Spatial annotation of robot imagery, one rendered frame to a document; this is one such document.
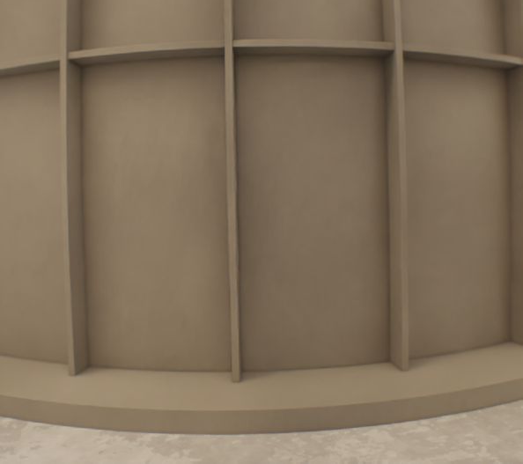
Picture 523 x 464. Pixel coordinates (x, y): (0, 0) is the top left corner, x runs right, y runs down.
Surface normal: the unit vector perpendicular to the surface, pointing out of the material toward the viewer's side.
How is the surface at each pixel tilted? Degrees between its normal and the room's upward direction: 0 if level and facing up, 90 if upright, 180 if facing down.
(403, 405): 90
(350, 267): 90
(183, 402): 0
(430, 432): 0
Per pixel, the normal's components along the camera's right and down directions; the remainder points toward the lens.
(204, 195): -0.04, 0.01
